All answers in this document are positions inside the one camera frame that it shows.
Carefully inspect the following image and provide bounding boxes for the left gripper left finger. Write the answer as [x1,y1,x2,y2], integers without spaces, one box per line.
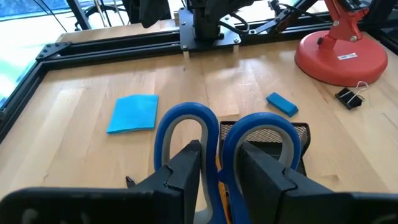
[0,139,201,224]

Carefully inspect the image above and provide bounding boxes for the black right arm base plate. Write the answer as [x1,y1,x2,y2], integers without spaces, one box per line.
[178,7,242,52]

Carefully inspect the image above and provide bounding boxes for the blue sticky note pad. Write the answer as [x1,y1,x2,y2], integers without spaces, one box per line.
[106,94,159,135]

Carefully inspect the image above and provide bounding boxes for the blue eraser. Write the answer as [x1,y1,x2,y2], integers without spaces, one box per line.
[266,91,299,118]

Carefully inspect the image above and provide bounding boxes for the black binder clip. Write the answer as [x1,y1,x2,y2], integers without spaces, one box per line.
[335,81,369,110]

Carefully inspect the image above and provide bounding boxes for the orange pencil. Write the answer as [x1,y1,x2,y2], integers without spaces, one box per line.
[216,158,233,224]

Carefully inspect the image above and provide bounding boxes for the blue-handled scissors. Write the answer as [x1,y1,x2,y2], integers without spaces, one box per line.
[154,101,302,224]

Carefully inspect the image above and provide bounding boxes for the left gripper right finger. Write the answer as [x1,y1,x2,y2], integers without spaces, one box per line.
[239,141,398,224]

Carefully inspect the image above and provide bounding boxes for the black aluminium table frame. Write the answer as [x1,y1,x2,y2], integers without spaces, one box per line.
[0,12,398,142]

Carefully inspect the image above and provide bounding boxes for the black mesh desk organizer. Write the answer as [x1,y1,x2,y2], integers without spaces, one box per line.
[219,120,311,177]

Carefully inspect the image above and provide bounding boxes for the red desk lamp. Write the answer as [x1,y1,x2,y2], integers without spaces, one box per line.
[294,0,389,87]

